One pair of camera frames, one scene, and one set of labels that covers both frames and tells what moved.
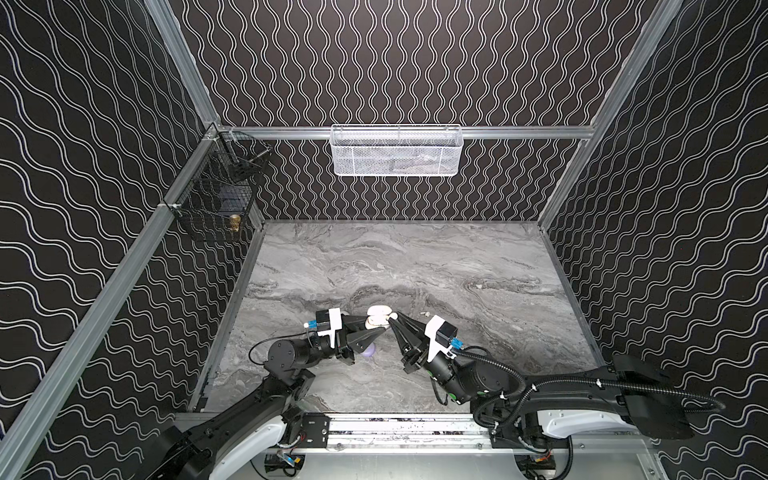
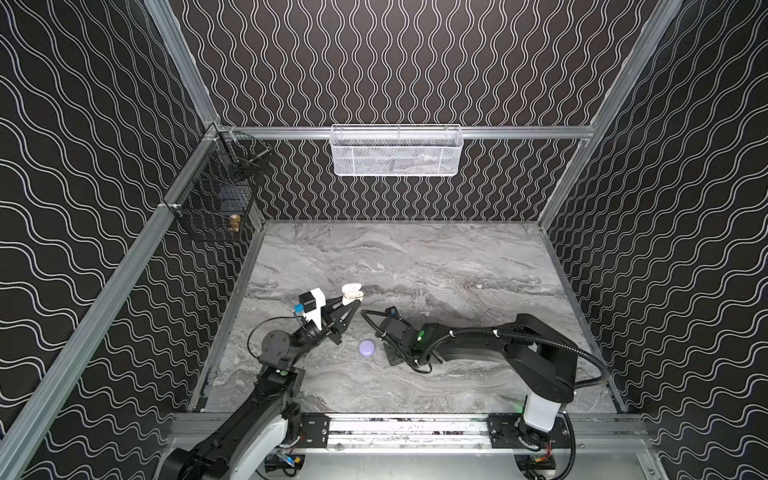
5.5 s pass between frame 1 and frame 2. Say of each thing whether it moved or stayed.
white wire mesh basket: stayed
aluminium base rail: stayed
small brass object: stayed
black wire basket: stayed
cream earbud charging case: moved
